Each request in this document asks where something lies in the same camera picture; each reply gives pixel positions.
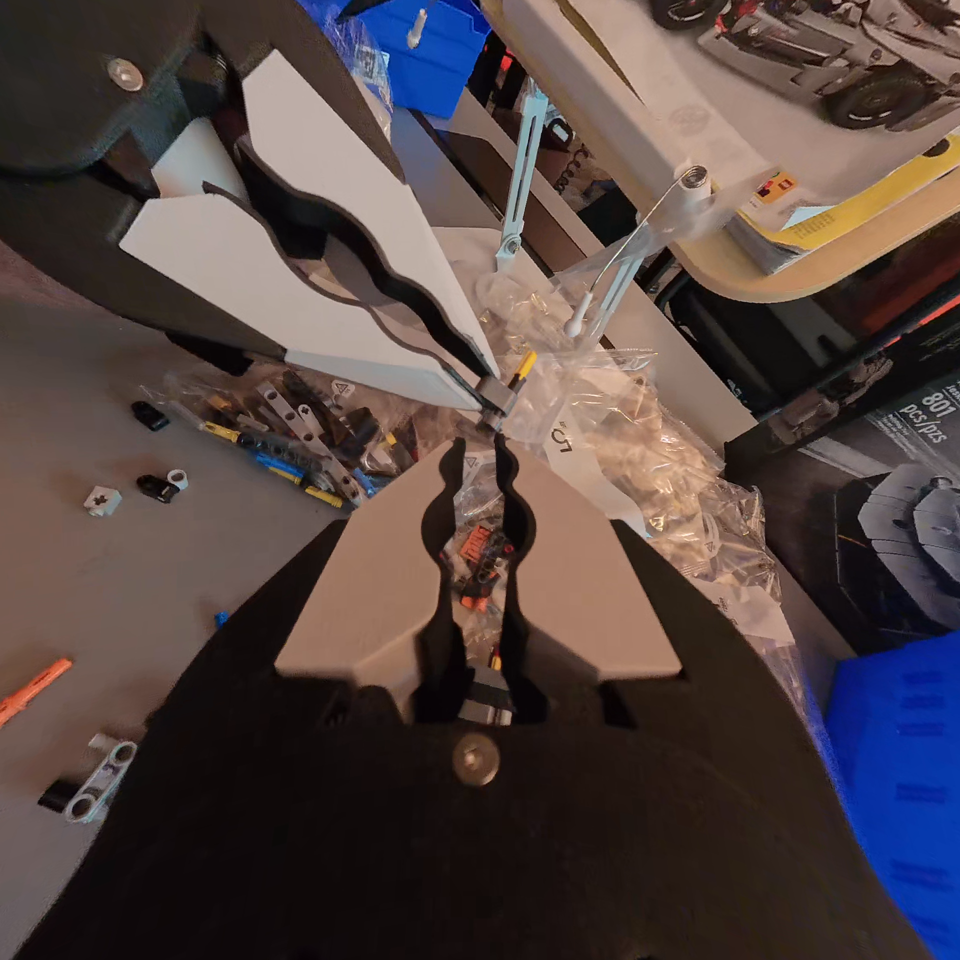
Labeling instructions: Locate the black connector with white pin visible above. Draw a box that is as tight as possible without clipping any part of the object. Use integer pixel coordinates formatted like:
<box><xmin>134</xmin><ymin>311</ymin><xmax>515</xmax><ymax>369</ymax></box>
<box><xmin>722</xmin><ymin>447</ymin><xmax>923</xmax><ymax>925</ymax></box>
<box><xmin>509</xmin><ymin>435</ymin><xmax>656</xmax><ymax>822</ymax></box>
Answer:
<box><xmin>136</xmin><ymin>468</ymin><xmax>190</xmax><ymax>504</ymax></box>

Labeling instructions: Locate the grey double-hole lego connector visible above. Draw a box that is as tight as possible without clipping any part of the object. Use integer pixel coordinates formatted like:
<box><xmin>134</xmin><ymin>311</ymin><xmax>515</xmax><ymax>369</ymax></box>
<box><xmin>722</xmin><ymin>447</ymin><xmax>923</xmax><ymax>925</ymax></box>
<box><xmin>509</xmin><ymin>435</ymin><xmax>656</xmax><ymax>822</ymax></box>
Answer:
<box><xmin>37</xmin><ymin>733</ymin><xmax>140</xmax><ymax>825</ymax></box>

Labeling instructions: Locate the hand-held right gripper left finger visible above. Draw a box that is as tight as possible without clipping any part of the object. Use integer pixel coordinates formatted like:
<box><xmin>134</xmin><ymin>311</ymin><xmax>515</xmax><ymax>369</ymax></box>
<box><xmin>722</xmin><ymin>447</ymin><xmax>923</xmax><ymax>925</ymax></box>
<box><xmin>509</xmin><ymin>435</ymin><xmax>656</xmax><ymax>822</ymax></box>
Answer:
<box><xmin>273</xmin><ymin>437</ymin><xmax>460</xmax><ymax>721</ymax></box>

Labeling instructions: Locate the dark lego set box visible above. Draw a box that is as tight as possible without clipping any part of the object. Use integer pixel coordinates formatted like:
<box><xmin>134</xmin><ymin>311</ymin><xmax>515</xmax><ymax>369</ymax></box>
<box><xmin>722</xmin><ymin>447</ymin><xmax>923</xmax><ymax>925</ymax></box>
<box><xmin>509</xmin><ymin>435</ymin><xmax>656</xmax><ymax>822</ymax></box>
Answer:
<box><xmin>723</xmin><ymin>322</ymin><xmax>960</xmax><ymax>654</ymax></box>

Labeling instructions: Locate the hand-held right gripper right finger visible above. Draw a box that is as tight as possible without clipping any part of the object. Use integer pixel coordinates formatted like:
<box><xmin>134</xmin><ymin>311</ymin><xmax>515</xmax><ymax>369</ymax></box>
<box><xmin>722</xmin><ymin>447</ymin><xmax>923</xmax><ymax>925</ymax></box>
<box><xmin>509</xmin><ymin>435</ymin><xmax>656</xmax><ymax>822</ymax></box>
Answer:
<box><xmin>491</xmin><ymin>431</ymin><xmax>684</xmax><ymax>721</ymax></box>

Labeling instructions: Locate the small grey lego assembly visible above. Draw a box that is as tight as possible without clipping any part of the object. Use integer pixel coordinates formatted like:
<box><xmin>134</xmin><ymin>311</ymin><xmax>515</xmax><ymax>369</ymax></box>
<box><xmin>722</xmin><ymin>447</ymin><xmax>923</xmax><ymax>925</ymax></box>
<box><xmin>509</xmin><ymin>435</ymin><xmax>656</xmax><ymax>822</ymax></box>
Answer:
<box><xmin>472</xmin><ymin>348</ymin><xmax>540</xmax><ymax>432</ymax></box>

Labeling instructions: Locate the blue plastic bin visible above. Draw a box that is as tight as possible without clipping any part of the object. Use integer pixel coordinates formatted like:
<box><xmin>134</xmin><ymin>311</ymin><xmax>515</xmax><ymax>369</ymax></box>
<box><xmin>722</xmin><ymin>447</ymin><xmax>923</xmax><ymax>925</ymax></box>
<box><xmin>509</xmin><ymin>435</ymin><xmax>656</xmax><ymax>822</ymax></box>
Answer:
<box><xmin>352</xmin><ymin>0</ymin><xmax>492</xmax><ymax>121</ymax></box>
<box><xmin>810</xmin><ymin>630</ymin><xmax>960</xmax><ymax>960</ymax></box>

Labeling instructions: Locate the orange lego pin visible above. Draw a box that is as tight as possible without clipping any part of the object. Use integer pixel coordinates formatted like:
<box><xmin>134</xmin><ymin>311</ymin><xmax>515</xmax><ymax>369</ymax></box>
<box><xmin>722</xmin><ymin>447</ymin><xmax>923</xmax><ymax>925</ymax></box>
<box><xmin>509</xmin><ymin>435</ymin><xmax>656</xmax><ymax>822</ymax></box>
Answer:
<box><xmin>0</xmin><ymin>658</ymin><xmax>75</xmax><ymax>729</ymax></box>

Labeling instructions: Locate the yellow instruction booklet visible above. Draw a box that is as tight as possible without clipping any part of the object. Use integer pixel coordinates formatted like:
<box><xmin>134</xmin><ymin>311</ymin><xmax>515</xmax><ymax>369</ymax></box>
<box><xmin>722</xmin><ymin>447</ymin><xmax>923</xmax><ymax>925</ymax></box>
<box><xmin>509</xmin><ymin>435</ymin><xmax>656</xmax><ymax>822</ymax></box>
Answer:
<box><xmin>727</xmin><ymin>135</ymin><xmax>960</xmax><ymax>275</ymax></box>

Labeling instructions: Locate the white car print box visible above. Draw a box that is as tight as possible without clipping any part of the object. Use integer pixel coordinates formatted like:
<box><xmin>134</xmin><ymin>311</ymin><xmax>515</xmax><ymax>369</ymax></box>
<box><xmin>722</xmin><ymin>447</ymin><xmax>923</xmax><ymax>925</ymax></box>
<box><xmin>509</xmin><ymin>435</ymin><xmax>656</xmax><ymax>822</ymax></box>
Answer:
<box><xmin>502</xmin><ymin>0</ymin><xmax>960</xmax><ymax>219</ymax></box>

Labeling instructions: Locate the pile of clear lego bags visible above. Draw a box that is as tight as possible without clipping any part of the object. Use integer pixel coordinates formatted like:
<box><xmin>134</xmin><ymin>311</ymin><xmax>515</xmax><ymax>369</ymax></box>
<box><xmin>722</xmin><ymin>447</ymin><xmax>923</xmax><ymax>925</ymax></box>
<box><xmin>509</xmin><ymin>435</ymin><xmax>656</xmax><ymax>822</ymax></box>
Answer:
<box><xmin>450</xmin><ymin>225</ymin><xmax>811</xmax><ymax>721</ymax></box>

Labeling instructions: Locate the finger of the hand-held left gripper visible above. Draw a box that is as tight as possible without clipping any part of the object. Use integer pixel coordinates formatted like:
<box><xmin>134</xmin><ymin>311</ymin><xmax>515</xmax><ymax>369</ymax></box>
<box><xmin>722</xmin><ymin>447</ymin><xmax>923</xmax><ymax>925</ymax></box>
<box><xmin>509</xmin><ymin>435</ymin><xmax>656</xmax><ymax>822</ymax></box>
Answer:
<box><xmin>236</xmin><ymin>48</ymin><xmax>502</xmax><ymax>380</ymax></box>
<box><xmin>118</xmin><ymin>183</ymin><xmax>485</xmax><ymax>414</ymax></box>

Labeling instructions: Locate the round table with wooden edge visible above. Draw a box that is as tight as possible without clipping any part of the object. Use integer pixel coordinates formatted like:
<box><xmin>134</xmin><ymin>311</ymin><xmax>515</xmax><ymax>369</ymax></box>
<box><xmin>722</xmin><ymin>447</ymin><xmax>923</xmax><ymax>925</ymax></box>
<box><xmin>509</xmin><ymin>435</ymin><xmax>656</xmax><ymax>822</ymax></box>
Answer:
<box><xmin>480</xmin><ymin>0</ymin><xmax>960</xmax><ymax>305</ymax></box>

